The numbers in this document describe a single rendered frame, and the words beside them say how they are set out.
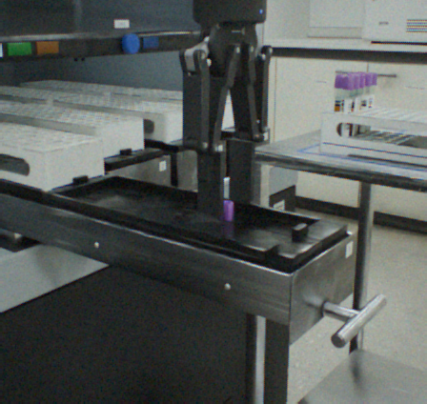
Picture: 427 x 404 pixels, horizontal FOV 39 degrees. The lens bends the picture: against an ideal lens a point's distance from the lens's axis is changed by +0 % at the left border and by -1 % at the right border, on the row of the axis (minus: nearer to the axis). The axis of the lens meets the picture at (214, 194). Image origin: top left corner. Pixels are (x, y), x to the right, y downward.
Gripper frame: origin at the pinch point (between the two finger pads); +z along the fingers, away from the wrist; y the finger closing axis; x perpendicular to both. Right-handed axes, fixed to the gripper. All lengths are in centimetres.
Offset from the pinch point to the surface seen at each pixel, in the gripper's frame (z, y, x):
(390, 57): 2, -231, -69
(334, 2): -23, -289, -128
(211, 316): 38, -30, -24
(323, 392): 57, -47, -8
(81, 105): -1, -23, -49
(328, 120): -2.0, -30.5, -3.0
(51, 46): -12.8, -2.3, -31.1
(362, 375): 57, -57, -4
